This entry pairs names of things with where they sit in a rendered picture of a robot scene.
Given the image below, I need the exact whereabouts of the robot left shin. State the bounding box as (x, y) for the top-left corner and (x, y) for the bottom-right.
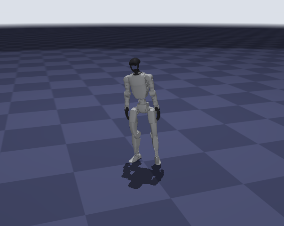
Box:
(152, 136), (158, 157)

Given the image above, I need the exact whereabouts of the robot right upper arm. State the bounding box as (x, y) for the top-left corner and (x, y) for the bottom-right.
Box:
(123, 75), (131, 97)

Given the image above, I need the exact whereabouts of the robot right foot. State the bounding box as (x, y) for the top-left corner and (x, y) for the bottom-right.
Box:
(129, 153), (142, 163)

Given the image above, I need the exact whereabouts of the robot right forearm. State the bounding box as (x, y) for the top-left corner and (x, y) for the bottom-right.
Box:
(124, 96), (130, 109)

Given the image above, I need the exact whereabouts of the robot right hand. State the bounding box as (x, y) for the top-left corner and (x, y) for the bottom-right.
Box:
(125, 107), (129, 120)

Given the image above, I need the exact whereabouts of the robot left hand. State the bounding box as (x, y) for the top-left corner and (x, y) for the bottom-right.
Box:
(155, 107), (160, 121)

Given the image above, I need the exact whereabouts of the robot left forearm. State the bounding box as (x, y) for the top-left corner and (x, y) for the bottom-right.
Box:
(151, 91), (159, 109)

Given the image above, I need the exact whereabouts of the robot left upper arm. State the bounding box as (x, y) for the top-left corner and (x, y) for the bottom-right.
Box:
(144, 74), (155, 96)

